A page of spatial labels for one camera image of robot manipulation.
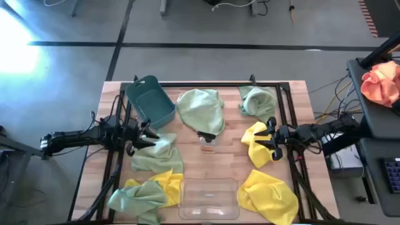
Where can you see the dark grey stand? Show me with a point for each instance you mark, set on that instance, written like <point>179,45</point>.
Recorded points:
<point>15,145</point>

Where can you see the black metal bar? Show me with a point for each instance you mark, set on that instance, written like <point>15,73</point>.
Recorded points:
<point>379,51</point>

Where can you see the grey table leg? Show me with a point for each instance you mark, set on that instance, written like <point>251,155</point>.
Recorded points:
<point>253,7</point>
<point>163,7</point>

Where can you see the large pale green microfiber towel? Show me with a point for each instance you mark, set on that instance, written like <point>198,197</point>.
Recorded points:
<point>201,109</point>

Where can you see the teal plastic basket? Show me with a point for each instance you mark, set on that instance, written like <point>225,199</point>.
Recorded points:
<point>151,103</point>

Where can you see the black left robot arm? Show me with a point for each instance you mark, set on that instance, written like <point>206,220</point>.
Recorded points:
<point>72,139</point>

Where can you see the clear plastic basket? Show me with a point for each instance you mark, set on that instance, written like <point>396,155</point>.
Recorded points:
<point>208,198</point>

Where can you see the black aluminium table frame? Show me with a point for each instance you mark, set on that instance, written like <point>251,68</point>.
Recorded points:
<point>218,84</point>

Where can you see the black side cart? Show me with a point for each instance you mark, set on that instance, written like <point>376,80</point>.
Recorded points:
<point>375,122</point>

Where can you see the orange cloth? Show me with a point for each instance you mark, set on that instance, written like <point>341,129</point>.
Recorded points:
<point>381,82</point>

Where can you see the white box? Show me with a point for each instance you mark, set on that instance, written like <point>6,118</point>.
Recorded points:
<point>343,162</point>

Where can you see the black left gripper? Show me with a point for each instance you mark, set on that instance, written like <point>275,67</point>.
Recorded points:
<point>132,132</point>

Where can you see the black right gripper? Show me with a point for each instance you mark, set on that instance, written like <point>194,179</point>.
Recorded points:
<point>277,137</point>

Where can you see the black keyboard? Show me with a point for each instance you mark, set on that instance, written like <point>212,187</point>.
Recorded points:
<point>393,175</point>

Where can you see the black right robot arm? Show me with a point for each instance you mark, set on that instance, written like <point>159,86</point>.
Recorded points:
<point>315,132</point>

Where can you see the dark mat with orange edge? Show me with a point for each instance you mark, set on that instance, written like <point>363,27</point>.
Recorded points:
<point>387,15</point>

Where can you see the yellow microfiber towel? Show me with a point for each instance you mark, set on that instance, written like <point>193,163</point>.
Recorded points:
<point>257,153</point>
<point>172,186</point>
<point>268,197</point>

